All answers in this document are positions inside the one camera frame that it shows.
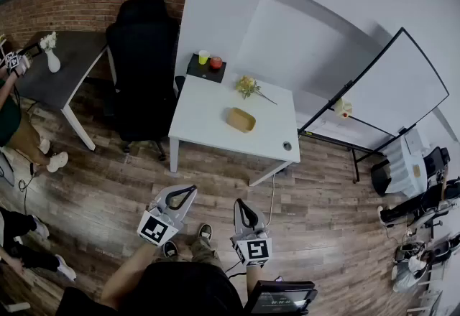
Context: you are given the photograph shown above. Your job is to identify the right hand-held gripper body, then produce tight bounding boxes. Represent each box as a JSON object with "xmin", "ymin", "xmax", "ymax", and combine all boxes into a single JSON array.
[{"xmin": 229, "ymin": 198, "xmax": 272, "ymax": 267}]

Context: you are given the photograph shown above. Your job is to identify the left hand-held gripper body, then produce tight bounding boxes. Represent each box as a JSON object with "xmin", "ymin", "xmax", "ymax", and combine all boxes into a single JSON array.
[{"xmin": 137, "ymin": 185, "xmax": 198, "ymax": 247}]

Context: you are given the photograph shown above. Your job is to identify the yellow plastic tray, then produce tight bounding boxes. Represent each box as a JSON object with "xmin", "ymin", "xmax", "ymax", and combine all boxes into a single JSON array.
[{"xmin": 226, "ymin": 106, "xmax": 257, "ymax": 134}]

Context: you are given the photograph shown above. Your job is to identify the person's left forearm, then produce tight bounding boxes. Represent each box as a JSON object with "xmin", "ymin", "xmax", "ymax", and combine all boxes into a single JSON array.
[{"xmin": 100, "ymin": 241, "xmax": 160, "ymax": 310}]

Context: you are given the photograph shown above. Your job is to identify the person's right forearm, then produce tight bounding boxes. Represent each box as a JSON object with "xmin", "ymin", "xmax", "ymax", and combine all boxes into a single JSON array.
[{"xmin": 245, "ymin": 263, "xmax": 262, "ymax": 294}]

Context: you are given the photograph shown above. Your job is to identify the person's left shoe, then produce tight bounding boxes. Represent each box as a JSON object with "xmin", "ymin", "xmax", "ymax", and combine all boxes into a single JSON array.
[{"xmin": 162, "ymin": 240, "xmax": 179, "ymax": 259}]

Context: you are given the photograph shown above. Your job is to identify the person's olive trousers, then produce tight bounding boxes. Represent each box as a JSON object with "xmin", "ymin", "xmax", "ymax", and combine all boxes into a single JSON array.
[{"xmin": 189, "ymin": 234, "xmax": 224, "ymax": 269}]

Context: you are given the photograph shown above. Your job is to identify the black chest-mounted screen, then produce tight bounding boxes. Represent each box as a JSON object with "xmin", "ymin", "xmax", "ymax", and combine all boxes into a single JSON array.
[{"xmin": 247, "ymin": 279, "xmax": 319, "ymax": 316}]

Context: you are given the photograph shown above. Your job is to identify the person's black shirt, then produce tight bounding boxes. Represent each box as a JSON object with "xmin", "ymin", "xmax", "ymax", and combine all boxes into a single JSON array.
[{"xmin": 55, "ymin": 259, "xmax": 246, "ymax": 316}]

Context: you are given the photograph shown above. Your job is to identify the white table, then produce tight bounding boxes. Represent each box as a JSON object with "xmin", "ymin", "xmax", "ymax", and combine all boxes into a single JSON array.
[{"xmin": 167, "ymin": 72, "xmax": 301, "ymax": 187}]

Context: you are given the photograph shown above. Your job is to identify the black flat box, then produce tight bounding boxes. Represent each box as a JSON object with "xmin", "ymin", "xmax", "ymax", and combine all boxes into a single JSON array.
[{"xmin": 185, "ymin": 52, "xmax": 228, "ymax": 85}]

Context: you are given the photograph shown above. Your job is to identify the black office chair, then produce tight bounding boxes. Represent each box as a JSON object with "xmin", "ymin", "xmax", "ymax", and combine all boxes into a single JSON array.
[{"xmin": 105, "ymin": 0, "xmax": 186, "ymax": 162}]

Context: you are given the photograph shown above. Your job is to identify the yellow flower bouquet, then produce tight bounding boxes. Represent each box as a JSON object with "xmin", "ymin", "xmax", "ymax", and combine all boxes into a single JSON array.
[{"xmin": 235, "ymin": 74, "xmax": 279, "ymax": 106}]

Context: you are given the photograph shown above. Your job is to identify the black waste bin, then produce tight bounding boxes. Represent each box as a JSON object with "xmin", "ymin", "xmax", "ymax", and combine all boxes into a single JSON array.
[{"xmin": 370, "ymin": 159, "xmax": 393, "ymax": 198}]

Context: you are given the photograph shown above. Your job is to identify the cream whiteboard eraser holder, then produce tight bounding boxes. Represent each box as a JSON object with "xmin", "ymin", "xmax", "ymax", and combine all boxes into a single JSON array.
[{"xmin": 333, "ymin": 97, "xmax": 354, "ymax": 119}]

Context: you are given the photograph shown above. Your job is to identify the white drawer cabinet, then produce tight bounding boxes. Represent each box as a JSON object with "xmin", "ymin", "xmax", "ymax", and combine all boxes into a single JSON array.
[{"xmin": 382, "ymin": 127, "xmax": 431, "ymax": 199}]

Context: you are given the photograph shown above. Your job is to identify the dark desk with white legs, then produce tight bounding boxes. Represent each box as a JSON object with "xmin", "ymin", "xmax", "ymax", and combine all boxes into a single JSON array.
[{"xmin": 16, "ymin": 31, "xmax": 118, "ymax": 152}]

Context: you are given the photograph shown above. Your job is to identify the white vase with flowers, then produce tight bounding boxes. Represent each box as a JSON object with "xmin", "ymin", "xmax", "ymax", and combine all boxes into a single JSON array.
[{"xmin": 39, "ymin": 31, "xmax": 62, "ymax": 74}]

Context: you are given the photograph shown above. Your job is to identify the small black chair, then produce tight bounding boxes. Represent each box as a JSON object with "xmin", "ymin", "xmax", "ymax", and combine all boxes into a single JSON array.
[{"xmin": 423, "ymin": 146, "xmax": 451, "ymax": 180}]

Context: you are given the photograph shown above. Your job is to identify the black-framed whiteboard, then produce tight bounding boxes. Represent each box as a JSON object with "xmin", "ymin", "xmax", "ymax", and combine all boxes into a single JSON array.
[{"xmin": 297, "ymin": 27, "xmax": 451, "ymax": 185}]

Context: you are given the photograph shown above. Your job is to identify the white cable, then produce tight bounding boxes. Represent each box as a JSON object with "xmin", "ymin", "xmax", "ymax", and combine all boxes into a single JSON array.
[{"xmin": 267, "ymin": 172, "xmax": 277, "ymax": 226}]

